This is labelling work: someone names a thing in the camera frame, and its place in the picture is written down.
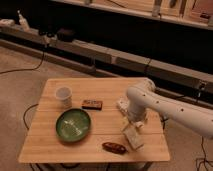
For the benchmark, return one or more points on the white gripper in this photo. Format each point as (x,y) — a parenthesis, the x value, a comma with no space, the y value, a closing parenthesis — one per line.
(126,123)

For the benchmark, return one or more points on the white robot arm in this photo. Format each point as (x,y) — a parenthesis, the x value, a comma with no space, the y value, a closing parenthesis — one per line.
(142,96)

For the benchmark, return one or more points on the small brown orange box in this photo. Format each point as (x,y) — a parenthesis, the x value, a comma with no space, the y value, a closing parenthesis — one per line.
(92,104)

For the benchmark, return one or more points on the green round plate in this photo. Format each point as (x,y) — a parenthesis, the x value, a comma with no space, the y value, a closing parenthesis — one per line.
(73,125)

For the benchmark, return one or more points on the white plastic cup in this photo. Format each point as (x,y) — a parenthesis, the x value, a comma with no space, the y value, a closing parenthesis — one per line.
(64,96)

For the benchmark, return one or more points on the black device on ledge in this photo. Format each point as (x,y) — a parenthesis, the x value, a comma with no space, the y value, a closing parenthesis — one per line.
(66,35)

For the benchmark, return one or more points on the white spray bottle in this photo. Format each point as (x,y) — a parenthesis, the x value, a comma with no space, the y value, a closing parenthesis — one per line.
(23,22)

